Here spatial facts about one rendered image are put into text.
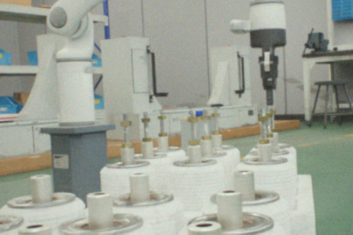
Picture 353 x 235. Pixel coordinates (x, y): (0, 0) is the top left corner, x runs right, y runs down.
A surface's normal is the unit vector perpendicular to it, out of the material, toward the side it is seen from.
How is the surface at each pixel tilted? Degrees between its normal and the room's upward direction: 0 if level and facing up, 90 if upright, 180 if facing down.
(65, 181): 90
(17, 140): 90
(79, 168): 87
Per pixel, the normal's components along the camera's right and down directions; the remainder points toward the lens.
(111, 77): -0.60, 0.07
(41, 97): 0.80, 0.00
